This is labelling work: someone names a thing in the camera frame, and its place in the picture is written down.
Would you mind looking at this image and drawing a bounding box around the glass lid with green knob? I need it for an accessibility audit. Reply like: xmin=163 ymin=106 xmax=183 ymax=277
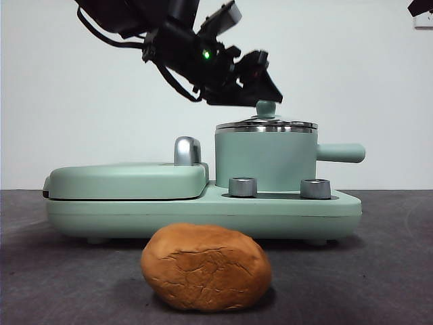
xmin=216 ymin=100 xmax=319 ymax=129

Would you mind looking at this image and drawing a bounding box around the brown potato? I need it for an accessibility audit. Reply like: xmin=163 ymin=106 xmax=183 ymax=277
xmin=141 ymin=222 xmax=273 ymax=312

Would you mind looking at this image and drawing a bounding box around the silver control knob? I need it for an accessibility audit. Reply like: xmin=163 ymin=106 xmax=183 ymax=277
xmin=300 ymin=178 xmax=332 ymax=200
xmin=228 ymin=177 xmax=258 ymax=197

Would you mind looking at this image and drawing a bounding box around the green griddle cover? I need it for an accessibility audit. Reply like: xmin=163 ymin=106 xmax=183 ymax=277
xmin=42 ymin=162 xmax=210 ymax=201

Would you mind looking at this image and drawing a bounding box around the green breakfast machine base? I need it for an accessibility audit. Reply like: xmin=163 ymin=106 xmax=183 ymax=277
xmin=45 ymin=179 xmax=363 ymax=245

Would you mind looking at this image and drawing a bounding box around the green steamer pot with handle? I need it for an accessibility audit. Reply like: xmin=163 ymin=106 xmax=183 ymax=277
xmin=215 ymin=125 xmax=366 ymax=190

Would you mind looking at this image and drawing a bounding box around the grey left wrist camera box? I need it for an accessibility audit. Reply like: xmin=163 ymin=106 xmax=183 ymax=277
xmin=202 ymin=1 xmax=243 ymax=35

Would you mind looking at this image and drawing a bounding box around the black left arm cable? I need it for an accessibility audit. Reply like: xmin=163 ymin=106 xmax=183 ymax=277
xmin=158 ymin=63 xmax=206 ymax=103
xmin=76 ymin=6 xmax=147 ymax=48

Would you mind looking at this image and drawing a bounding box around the chrome griddle cover handle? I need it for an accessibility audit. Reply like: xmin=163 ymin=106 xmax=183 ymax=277
xmin=174 ymin=136 xmax=203 ymax=167

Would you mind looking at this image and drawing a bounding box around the white wall socket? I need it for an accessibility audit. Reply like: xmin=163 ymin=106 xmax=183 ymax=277
xmin=414 ymin=12 xmax=433 ymax=30

